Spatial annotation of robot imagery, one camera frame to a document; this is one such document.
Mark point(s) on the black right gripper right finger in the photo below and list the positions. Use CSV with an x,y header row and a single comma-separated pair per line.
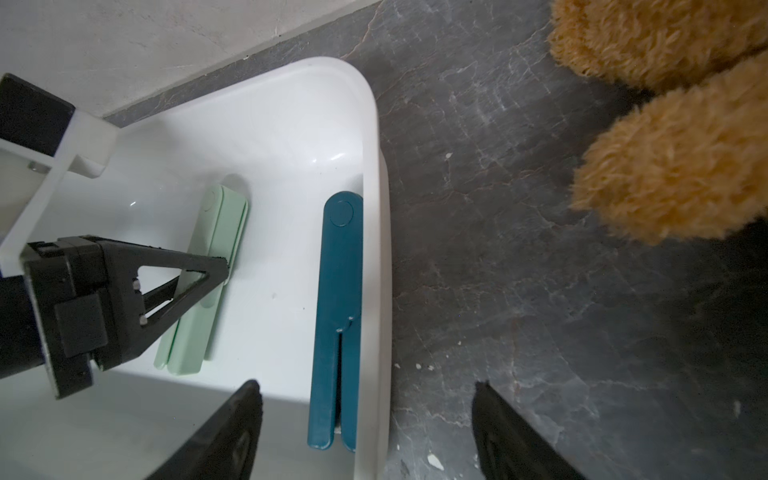
x,y
507,446

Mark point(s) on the white storage box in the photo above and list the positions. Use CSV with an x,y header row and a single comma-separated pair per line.
x,y
242,173

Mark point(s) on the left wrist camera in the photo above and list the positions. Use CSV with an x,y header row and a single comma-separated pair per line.
x,y
43,137

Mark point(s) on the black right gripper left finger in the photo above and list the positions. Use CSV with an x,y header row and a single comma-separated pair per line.
x,y
224,447

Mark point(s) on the brown teddy bear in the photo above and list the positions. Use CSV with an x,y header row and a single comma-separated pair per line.
x,y
691,163

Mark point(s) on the dark teal pliers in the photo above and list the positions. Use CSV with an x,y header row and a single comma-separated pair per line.
x,y
337,344

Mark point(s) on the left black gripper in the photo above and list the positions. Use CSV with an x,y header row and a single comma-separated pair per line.
x,y
51,314

